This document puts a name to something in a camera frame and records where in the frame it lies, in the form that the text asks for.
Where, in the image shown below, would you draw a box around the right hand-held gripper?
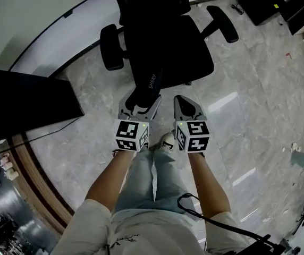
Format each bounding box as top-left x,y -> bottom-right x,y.
173,95 -> 211,154

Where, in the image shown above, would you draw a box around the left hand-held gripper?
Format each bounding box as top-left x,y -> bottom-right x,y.
115,91 -> 163,153

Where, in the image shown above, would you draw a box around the black fabric item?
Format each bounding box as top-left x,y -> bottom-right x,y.
125,66 -> 166,114

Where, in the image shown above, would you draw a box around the person's right forearm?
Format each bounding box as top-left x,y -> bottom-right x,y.
187,152 -> 232,214

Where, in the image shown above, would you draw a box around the person's left forearm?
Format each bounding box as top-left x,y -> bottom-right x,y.
85,149 -> 137,213

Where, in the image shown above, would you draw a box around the person's white shoe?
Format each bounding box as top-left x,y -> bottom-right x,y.
158,132 -> 176,152

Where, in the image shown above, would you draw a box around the black office chair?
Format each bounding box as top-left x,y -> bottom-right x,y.
99,0 -> 240,90

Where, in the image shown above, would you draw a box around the person's light blue jeans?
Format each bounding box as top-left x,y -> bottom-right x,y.
114,148 -> 204,219

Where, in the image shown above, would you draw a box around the black table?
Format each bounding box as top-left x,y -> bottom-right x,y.
0,67 -> 85,145

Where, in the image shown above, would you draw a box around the teal floor object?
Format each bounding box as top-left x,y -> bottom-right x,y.
291,151 -> 304,167

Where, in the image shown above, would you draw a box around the person's white shirt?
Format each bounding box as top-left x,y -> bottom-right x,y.
50,198 -> 251,255

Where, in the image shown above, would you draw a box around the wooden curved rim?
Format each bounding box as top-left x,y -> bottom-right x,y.
10,133 -> 74,235

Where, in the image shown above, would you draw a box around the black cabinet box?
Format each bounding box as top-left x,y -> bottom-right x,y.
238,0 -> 286,27

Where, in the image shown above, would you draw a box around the cluster of pale small containers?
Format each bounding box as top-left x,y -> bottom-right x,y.
0,152 -> 20,182

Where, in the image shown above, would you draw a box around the black device box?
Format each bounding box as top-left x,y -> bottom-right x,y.
233,234 -> 301,255

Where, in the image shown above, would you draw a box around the thin black table cable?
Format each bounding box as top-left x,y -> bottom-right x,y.
26,115 -> 84,141

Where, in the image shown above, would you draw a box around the small black floor cable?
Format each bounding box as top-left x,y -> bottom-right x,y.
231,3 -> 245,16

